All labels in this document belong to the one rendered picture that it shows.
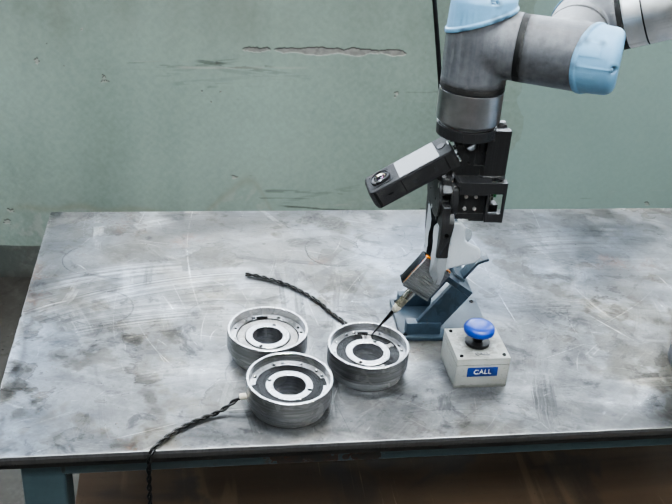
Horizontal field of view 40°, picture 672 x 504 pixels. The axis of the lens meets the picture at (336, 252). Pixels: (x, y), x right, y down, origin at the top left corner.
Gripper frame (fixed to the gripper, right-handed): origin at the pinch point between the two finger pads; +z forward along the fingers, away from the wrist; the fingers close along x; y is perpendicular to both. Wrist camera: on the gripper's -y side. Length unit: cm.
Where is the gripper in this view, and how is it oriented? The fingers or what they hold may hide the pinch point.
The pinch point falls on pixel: (430, 269)
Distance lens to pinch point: 118.1
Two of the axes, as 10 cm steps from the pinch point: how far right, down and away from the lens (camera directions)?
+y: 9.9, 0.1, 1.1
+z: -0.6, 8.7, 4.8
